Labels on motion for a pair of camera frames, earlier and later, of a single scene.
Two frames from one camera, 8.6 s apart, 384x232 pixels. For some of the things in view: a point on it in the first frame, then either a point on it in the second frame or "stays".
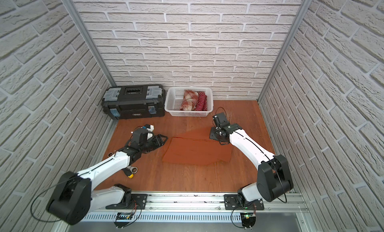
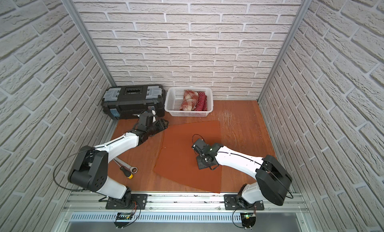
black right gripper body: [215, 134] to [200, 162]
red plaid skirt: [190, 100] stays
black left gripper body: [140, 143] to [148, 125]
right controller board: [248, 219] stays
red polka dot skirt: [202, 103] stays
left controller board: [123, 215] stays
